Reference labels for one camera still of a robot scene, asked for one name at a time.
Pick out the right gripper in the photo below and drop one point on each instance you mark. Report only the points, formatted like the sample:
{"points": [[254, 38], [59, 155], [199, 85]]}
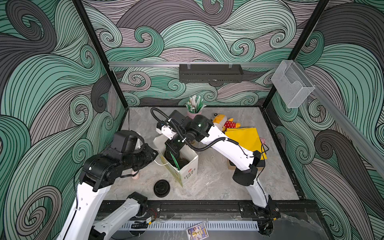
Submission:
{"points": [[174, 149]]}

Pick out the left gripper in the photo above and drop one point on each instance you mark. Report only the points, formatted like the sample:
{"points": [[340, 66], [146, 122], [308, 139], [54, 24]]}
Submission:
{"points": [[151, 155]]}

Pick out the green straw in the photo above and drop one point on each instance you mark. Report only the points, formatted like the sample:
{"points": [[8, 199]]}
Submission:
{"points": [[175, 162]]}

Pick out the white paper bag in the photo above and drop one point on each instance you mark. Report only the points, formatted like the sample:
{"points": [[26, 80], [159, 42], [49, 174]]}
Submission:
{"points": [[188, 172]]}

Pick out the black cup lid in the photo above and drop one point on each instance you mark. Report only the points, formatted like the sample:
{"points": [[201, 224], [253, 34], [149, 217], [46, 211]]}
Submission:
{"points": [[181, 161]]}

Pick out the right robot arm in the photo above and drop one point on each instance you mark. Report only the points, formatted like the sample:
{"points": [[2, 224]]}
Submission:
{"points": [[246, 162]]}

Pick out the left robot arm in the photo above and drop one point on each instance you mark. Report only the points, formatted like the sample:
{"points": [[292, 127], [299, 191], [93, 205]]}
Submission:
{"points": [[97, 176]]}

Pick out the pink straw holder cup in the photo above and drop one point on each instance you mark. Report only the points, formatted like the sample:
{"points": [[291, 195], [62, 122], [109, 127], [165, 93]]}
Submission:
{"points": [[193, 115]]}

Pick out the wrapped straws bundle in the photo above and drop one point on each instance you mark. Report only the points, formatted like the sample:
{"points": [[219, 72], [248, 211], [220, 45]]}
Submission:
{"points": [[195, 104]]}

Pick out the yellow plush toy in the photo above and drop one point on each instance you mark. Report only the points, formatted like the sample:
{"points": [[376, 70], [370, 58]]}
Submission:
{"points": [[222, 122]]}

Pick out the yellow napkin stack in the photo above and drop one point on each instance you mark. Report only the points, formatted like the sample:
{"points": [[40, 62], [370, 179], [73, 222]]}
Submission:
{"points": [[248, 138]]}

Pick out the stack of black lids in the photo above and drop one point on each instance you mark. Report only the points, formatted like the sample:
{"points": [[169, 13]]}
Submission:
{"points": [[162, 188]]}

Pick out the colourful card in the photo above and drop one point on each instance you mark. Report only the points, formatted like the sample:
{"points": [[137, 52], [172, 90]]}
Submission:
{"points": [[197, 232]]}

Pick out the black wall shelf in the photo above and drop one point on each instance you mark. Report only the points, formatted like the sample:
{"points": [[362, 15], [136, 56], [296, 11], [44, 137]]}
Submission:
{"points": [[210, 73]]}

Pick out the clear acrylic wall holder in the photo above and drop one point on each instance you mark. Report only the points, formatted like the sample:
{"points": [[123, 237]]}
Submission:
{"points": [[292, 83]]}

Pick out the white cable duct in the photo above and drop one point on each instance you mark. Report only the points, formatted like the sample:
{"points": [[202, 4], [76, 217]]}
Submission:
{"points": [[184, 225]]}

